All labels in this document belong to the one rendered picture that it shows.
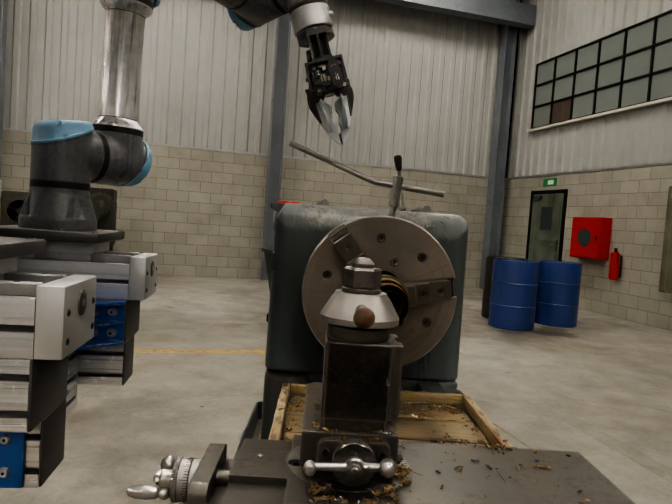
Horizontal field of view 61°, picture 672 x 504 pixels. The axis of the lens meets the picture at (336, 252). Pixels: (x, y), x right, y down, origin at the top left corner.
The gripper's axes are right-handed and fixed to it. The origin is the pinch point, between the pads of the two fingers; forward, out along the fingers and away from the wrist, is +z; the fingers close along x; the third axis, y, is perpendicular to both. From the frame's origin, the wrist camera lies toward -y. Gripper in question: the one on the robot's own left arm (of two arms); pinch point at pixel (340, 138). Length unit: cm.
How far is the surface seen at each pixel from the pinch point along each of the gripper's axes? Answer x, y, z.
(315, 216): -8.8, -18.2, 13.4
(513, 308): 198, -600, 182
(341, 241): -4.8, 2.4, 19.5
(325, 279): -9.8, -1.9, 26.3
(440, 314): 11.0, -1.5, 39.0
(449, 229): 20.3, -17.7, 23.8
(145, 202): -319, -951, -98
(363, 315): -6, 63, 24
